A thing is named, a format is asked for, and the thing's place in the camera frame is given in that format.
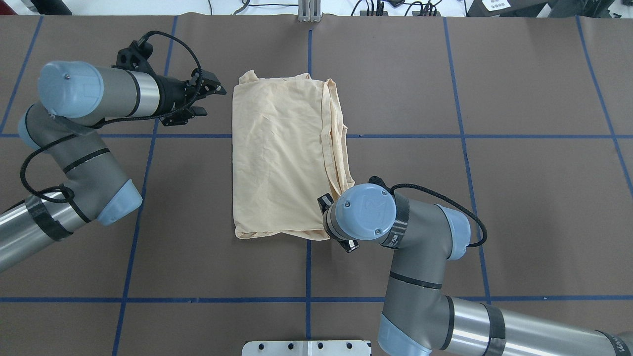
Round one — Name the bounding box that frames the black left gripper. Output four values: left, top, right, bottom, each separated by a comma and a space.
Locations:
157, 71, 227, 123

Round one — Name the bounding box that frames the cream long-sleeve printed shirt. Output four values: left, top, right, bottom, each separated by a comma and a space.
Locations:
231, 70, 355, 241

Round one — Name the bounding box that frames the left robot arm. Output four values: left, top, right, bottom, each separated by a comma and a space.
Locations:
1, 57, 226, 270

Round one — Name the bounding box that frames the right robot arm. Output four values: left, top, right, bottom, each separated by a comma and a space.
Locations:
318, 176, 633, 356

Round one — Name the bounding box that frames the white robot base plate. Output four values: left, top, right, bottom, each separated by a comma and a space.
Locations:
241, 340, 373, 356

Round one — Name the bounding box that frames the aluminium frame post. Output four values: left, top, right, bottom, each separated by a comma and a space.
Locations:
298, 0, 322, 23

